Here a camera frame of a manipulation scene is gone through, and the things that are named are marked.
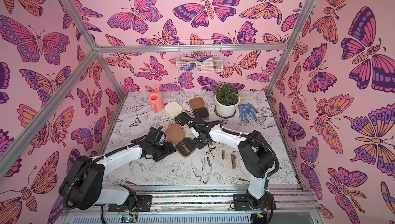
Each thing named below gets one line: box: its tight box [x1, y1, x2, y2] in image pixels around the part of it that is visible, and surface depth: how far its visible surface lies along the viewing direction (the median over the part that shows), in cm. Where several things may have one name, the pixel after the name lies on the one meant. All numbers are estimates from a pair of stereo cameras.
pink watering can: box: [148, 83, 166, 114], surface depth 106 cm
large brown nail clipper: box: [177, 142, 191, 155], surface depth 93 cm
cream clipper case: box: [164, 101, 193, 127], surface depth 111 cm
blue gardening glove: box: [238, 103, 259, 123], surface depth 111 cm
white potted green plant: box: [213, 81, 241, 118], surface depth 99 cm
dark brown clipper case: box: [189, 97, 210, 120], surface depth 115 cm
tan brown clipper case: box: [165, 123, 197, 158], surface depth 94 cm
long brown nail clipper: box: [230, 153, 237, 170], surface depth 89 cm
